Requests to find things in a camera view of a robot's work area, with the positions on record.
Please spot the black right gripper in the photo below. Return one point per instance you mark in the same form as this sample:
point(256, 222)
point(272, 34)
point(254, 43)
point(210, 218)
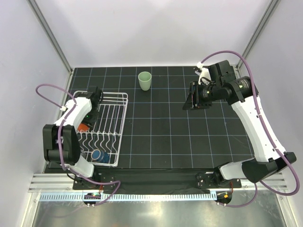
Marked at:
point(193, 100)

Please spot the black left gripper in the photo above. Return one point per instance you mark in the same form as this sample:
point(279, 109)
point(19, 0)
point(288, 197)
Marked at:
point(91, 121)

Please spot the orange mug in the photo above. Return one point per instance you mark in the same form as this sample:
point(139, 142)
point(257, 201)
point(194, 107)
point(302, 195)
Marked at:
point(83, 127)

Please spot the clear drinking glass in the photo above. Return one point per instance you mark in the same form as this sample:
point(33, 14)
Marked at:
point(83, 153)

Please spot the light green cup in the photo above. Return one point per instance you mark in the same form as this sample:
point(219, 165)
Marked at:
point(145, 79)

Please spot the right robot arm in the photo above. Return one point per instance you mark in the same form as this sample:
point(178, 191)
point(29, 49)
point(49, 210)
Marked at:
point(270, 156)

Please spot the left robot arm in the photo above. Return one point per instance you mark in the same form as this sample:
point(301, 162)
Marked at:
point(60, 140)

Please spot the black grid mat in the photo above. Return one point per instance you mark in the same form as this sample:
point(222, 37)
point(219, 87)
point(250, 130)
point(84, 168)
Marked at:
point(157, 132)

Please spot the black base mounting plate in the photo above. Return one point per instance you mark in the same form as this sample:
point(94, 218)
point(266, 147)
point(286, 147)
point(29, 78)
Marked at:
point(164, 181)

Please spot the white wire dish rack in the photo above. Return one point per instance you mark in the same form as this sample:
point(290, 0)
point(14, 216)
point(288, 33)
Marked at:
point(107, 132)

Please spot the white slotted cable duct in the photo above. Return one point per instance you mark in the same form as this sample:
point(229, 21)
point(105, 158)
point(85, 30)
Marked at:
point(94, 196)

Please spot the right aluminium frame post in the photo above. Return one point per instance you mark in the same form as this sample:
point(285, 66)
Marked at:
point(266, 16)

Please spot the aluminium frame post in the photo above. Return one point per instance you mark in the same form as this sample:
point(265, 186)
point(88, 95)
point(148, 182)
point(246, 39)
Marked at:
point(45, 26)
point(266, 16)

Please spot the left aluminium frame post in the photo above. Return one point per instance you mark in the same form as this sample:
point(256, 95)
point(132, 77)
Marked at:
point(45, 26)

